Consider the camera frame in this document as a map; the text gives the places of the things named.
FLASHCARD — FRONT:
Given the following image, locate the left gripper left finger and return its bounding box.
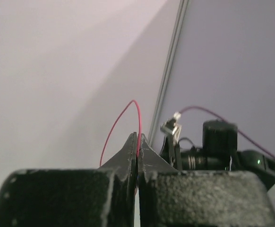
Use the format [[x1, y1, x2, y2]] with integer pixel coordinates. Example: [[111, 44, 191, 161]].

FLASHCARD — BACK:
[[0, 133, 137, 227]]

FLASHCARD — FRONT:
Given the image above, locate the red wire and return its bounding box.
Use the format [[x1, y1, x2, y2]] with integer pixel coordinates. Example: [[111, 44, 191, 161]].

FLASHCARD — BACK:
[[99, 99, 143, 166]]

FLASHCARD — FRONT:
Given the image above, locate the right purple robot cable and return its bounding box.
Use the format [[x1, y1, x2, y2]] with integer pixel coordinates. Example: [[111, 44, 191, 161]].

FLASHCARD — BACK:
[[179, 105, 275, 170]]

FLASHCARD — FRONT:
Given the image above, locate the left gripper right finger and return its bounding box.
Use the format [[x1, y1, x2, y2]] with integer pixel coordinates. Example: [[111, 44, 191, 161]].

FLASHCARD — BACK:
[[138, 136, 275, 227]]

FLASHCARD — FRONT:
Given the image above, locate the aluminium frame rail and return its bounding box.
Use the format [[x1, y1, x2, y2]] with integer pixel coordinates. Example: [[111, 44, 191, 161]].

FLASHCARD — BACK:
[[148, 0, 190, 145]]

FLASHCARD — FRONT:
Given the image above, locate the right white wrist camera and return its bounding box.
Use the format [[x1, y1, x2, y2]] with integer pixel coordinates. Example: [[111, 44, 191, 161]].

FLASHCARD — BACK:
[[160, 112, 182, 144]]

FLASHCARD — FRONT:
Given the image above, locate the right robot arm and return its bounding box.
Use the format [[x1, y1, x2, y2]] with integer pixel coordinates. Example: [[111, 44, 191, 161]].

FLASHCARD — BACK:
[[160, 118, 275, 190]]

